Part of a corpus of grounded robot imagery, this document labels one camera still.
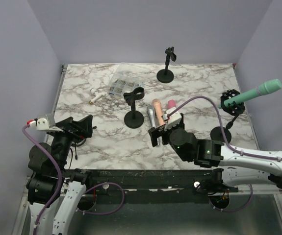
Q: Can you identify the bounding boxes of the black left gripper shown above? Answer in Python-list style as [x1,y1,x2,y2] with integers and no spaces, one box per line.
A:
[50,114,93,171]

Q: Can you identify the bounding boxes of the black shock mount stand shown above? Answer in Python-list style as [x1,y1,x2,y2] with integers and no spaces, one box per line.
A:
[69,126,97,160]
[209,89,246,147]

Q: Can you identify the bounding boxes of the silver condenser microphone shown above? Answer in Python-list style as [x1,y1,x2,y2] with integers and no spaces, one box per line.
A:
[147,105,160,146]

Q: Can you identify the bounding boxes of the black desk mic stand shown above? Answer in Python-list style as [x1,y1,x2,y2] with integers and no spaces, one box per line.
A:
[124,87,145,129]
[156,47,177,84]

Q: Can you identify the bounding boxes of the beige microphone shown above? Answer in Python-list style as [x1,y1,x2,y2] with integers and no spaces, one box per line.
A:
[152,98,164,126]

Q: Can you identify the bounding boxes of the pink microphone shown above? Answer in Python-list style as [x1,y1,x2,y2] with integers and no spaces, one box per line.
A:
[168,100,177,111]

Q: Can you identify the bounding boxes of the teal microphone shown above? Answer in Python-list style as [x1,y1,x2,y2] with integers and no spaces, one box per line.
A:
[219,79,282,109]

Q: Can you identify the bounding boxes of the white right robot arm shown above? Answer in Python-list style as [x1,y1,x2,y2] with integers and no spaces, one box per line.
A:
[148,114,282,192]

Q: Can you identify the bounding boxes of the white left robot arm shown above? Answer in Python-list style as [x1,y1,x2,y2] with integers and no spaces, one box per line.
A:
[23,115,93,235]

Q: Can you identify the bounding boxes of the small white cylinder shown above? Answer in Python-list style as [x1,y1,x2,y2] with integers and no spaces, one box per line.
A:
[89,88,107,105]

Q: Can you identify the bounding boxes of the clear plastic parts box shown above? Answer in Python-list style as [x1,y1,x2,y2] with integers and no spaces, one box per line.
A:
[107,63,150,98]

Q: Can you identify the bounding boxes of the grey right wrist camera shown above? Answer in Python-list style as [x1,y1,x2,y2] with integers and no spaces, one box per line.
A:
[162,107,182,131]

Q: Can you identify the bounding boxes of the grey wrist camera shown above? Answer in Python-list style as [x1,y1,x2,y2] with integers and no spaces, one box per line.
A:
[162,107,182,131]
[36,114,56,132]

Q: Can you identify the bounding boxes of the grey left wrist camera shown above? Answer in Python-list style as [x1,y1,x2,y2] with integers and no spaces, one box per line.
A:
[36,114,56,132]

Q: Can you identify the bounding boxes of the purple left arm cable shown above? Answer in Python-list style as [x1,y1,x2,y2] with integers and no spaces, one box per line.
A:
[22,124,63,235]

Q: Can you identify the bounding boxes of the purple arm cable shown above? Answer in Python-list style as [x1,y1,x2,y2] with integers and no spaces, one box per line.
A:
[165,96,282,213]
[22,124,63,235]

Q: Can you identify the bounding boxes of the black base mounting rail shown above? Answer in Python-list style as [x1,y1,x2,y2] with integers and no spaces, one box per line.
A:
[62,168,239,205]

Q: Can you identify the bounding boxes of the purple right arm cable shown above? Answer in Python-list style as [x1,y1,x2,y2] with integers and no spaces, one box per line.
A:
[165,96,282,213]

